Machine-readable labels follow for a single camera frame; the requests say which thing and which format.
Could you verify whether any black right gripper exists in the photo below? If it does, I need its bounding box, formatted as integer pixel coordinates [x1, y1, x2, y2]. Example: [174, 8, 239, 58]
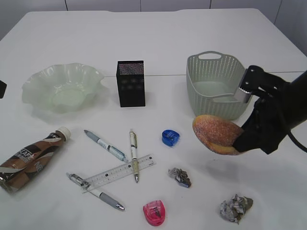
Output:
[233, 99, 292, 154]

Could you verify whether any sugared bread bun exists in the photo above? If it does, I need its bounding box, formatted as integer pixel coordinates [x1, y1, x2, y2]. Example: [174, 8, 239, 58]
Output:
[192, 115, 243, 156]

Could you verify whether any large paper ball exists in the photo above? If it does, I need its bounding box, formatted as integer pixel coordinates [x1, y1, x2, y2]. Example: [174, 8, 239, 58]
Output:
[219, 194, 254, 224]

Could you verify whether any small paper ball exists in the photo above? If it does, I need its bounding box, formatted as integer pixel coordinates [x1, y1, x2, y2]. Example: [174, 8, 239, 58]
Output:
[168, 167, 191, 188]

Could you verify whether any blue pencil sharpener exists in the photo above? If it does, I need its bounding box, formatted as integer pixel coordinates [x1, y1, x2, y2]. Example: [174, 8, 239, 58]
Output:
[162, 129, 180, 147]

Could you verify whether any brown Nescafe coffee bottle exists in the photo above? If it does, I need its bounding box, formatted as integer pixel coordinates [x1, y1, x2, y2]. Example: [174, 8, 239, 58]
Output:
[0, 127, 71, 194]

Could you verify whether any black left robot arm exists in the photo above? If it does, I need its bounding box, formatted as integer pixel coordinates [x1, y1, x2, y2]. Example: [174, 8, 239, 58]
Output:
[0, 80, 7, 99]

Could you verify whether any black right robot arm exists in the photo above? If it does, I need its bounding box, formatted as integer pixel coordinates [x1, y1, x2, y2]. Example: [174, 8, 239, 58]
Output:
[232, 71, 307, 154]

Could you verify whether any pale green plastic basket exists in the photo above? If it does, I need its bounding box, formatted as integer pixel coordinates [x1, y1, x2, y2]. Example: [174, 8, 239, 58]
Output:
[186, 51, 249, 120]

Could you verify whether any white cream ballpoint pen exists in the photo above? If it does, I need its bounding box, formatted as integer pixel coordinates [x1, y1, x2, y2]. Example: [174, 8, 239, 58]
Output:
[129, 129, 139, 183]

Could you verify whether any pink pencil sharpener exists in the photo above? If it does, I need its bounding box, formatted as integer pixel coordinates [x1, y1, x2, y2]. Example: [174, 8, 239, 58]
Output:
[142, 200, 166, 226]

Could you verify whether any black mesh pen holder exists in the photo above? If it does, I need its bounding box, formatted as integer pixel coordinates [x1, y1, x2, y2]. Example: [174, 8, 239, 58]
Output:
[116, 60, 145, 107]

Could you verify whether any grey blue ballpoint pen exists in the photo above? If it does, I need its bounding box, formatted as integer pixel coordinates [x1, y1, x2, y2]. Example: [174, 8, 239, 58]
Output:
[84, 129, 129, 163]

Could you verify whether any white grey ballpoint pen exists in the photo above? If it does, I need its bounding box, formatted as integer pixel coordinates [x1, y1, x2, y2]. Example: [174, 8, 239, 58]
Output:
[66, 172, 125, 211]

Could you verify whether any green wavy glass plate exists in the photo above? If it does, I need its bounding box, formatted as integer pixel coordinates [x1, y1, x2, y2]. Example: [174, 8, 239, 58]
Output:
[22, 63, 104, 113]

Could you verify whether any clear plastic ruler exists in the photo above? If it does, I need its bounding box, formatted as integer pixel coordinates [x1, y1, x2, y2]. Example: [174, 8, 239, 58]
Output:
[85, 154, 156, 191]

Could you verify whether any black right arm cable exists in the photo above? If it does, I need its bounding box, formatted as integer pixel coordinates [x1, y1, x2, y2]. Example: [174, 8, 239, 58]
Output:
[286, 129, 307, 153]

